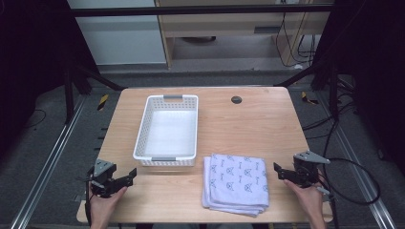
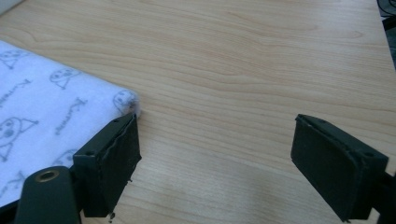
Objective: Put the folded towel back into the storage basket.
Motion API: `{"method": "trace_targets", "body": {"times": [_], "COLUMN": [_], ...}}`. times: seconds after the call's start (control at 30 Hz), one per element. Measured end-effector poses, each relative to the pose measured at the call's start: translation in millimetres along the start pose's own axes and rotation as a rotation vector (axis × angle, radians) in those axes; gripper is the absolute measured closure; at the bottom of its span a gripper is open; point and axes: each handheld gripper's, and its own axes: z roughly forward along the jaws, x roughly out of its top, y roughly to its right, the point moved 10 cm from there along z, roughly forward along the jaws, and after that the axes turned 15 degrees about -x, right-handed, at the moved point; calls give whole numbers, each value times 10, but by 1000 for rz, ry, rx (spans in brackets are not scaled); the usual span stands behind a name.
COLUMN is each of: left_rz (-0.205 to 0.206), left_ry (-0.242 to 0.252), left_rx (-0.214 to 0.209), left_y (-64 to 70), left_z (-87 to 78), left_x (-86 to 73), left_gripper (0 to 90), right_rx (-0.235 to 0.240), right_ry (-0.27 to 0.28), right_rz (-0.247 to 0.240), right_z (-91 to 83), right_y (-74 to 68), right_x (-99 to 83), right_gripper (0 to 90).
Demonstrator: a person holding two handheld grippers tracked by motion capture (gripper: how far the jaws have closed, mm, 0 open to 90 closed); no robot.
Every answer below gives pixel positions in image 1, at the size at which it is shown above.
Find black floor cables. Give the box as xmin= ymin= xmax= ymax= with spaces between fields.
xmin=301 ymin=74 xmax=362 ymax=160

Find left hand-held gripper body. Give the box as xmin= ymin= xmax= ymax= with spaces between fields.
xmin=90 ymin=157 xmax=118 ymax=198

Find hanging black desk cables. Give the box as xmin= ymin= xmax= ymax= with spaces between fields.
xmin=274 ymin=0 xmax=321 ymax=69

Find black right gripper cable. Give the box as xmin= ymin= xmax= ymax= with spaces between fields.
xmin=316 ymin=157 xmax=382 ymax=206

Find white perforated plastic basket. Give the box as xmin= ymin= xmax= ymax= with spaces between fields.
xmin=132 ymin=94 xmax=200 ymax=167

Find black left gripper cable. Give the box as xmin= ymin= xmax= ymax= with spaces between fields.
xmin=83 ymin=170 xmax=95 ymax=227

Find thin black floor cable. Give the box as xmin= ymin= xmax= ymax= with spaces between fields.
xmin=22 ymin=109 xmax=48 ymax=130

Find yellow black striped floor marker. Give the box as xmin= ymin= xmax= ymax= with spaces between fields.
xmin=301 ymin=91 xmax=319 ymax=106
xmin=96 ymin=94 xmax=110 ymax=112

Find person's left hand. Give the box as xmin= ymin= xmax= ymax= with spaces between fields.
xmin=89 ymin=185 xmax=129 ymax=223

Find aluminium floor rail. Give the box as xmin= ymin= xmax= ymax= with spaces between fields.
xmin=9 ymin=94 xmax=88 ymax=229
xmin=318 ymin=92 xmax=397 ymax=229

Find folded lilac printed towel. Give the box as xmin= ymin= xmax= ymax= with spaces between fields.
xmin=202 ymin=153 xmax=270 ymax=219

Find light wooden background desk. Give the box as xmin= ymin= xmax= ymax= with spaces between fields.
xmin=154 ymin=0 xmax=333 ymax=69

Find black metal stand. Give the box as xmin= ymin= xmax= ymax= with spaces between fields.
xmin=62 ymin=60 xmax=127 ymax=125
xmin=274 ymin=60 xmax=340 ymax=122

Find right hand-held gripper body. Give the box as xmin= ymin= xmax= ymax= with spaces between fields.
xmin=292 ymin=150 xmax=331 ymax=189

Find person's right hand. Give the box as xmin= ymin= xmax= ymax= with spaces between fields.
xmin=283 ymin=177 xmax=327 ymax=222

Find black horizontal frame bar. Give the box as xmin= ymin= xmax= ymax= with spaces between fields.
xmin=70 ymin=4 xmax=333 ymax=18

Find white cabinet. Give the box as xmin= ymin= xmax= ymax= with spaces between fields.
xmin=66 ymin=0 xmax=168 ymax=67

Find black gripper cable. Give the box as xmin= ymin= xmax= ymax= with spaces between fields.
xmin=83 ymin=170 xmax=95 ymax=227
xmin=316 ymin=157 xmax=382 ymax=206

